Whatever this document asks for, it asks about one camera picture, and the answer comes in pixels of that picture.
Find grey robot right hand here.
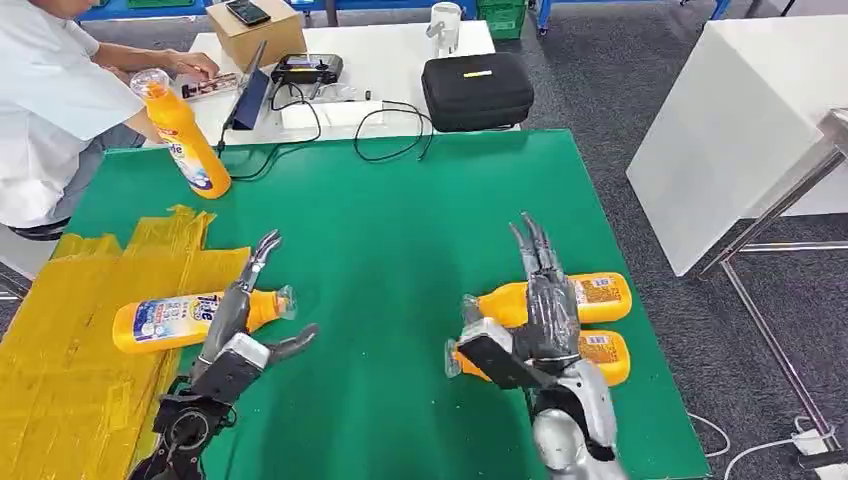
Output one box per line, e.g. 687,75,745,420
508,211,585,374

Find person's left hand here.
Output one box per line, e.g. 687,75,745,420
168,50,221,82

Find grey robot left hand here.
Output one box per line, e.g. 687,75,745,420
190,229,321,382

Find orange drink bottle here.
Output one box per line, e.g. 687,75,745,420
111,284,299,356
443,328,632,389
459,271,634,331
129,68,233,201

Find dark slim handset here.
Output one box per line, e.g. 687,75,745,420
179,71,242,103

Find dark blue tablet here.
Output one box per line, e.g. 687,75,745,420
221,40,272,132

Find cardboard box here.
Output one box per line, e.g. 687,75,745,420
205,0,309,73

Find black smartphone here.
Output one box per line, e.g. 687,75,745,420
224,0,273,28

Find black handheld controller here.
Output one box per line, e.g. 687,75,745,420
270,52,345,87

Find white flat paper box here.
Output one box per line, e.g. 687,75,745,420
279,99,386,131

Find person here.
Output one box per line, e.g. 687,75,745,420
0,0,221,243

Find yellow sheet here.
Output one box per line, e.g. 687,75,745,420
0,203,253,480

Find green table mat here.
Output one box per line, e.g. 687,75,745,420
62,129,711,480

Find white table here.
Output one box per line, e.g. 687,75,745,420
142,19,523,148

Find black zip case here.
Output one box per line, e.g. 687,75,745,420
420,50,536,134

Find white mug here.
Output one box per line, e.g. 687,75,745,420
426,1,464,58

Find white cabinet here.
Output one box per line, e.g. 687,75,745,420
625,14,848,278

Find white power strip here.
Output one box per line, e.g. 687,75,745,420
790,427,848,480

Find green crate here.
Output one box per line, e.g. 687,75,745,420
474,0,529,42

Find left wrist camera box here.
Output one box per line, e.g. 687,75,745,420
189,332,272,407

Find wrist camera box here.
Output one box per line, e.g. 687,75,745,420
455,317,559,393
189,332,272,407

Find blue metal frame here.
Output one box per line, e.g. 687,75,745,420
76,0,479,23
535,0,724,36

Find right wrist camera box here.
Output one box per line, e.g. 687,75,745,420
455,317,559,393

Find black cable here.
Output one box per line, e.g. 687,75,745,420
214,82,325,183
352,99,436,164

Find white floor cable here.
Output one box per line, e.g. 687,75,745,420
686,411,732,460
722,415,837,480

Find steel bench frame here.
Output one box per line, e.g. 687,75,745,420
694,107,848,453

